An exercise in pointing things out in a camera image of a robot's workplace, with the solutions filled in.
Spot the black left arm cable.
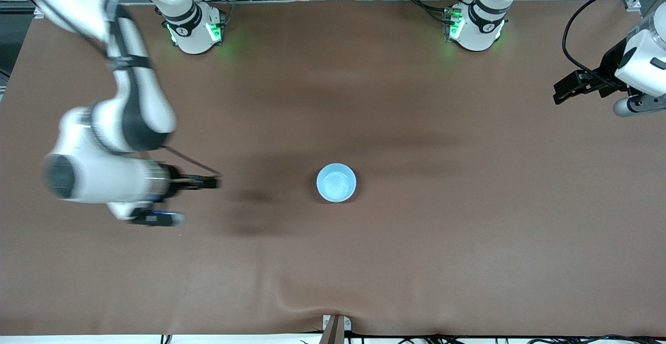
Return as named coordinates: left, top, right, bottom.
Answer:
left=562, top=0, right=664, bottom=90

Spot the brown table cloth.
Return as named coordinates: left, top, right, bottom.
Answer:
left=0, top=0, right=666, bottom=337

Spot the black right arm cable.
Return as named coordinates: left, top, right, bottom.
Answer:
left=160, top=145, right=222, bottom=176

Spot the blue bowl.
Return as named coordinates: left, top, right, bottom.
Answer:
left=316, top=163, right=357, bottom=203

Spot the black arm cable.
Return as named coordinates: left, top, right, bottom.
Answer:
left=160, top=145, right=222, bottom=176
left=562, top=0, right=664, bottom=90

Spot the metal bracket with bar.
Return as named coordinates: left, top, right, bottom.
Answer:
left=320, top=314, right=352, bottom=344

